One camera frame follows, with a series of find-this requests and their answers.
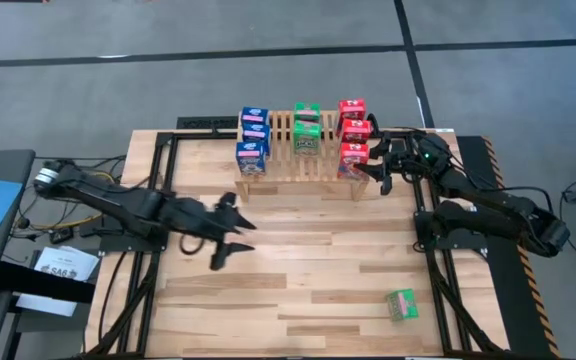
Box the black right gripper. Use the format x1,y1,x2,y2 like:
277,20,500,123
355,134,427,196

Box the red Froot Loops cereal box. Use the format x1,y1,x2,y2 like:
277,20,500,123
336,142,371,181
336,98,368,124
338,118,373,145

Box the black perforated plate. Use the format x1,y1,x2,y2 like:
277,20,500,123
176,115,240,131

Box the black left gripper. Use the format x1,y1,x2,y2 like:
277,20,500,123
177,191,259,272

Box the plain white paper sheet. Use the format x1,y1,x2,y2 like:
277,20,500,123
15,293,78,318

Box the green Apple Jacks cereal box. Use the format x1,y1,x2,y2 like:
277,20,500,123
385,288,420,322
292,119,324,157
294,101,322,124

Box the yellow extension cable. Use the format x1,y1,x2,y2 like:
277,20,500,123
32,169,107,232

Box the wooden slatted shelf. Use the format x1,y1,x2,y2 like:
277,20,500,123
234,109,372,204

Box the white printed paper sheet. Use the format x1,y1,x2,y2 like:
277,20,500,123
32,244,101,283

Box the black power adapter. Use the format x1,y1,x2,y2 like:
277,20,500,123
49,227,74,245

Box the blue Frosted Flakes cereal box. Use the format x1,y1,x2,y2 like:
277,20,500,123
240,106,269,126
241,122,272,146
235,140,269,177

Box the black mat hazard stripes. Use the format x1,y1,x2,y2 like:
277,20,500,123
455,133,562,360

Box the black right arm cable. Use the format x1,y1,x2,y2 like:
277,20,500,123
365,113,429,139

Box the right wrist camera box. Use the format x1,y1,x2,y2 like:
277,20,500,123
417,132,452,166

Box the black aluminium table frame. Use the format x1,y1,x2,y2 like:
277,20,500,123
85,127,514,360

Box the black table crossbar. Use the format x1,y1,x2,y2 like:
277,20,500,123
0,260,97,305

